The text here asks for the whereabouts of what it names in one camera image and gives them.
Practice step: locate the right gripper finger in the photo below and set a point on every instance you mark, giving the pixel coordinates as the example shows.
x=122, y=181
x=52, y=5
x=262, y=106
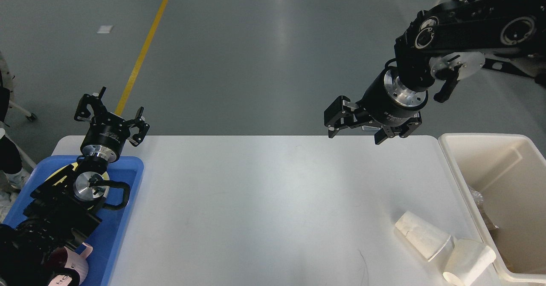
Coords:
x=343, y=114
x=403, y=131

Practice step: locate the aluminium foil sheet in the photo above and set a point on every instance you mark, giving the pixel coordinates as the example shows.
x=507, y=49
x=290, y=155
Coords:
x=478, y=199

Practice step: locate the white paper cup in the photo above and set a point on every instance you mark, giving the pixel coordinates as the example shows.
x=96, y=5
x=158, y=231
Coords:
x=426, y=238
x=468, y=260

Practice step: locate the pink ribbed mug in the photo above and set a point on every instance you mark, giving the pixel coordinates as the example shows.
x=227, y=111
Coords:
x=79, y=262

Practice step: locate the left clear floor plate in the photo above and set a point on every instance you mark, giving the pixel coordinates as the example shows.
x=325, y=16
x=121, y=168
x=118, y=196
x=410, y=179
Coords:
x=370, y=128

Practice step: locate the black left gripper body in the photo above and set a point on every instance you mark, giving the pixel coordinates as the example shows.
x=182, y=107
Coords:
x=105, y=141

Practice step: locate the beige plastic bin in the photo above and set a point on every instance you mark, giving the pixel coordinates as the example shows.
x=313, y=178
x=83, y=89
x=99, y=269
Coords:
x=510, y=172

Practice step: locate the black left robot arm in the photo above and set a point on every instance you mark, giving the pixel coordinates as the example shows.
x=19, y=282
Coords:
x=63, y=212

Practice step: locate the person in black clothes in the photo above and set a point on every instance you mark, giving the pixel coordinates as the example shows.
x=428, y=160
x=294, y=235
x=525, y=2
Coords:
x=10, y=159

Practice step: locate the blue plastic tray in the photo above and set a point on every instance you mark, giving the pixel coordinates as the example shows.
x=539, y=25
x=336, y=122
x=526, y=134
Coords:
x=107, y=239

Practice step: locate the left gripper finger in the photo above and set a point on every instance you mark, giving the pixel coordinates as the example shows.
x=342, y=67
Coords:
x=90, y=108
x=135, y=130

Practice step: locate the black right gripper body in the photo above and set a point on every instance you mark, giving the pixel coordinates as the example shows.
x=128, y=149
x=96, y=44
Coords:
x=391, y=103

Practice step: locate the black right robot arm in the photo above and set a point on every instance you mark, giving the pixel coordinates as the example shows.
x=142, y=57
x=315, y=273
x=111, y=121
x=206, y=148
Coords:
x=448, y=43

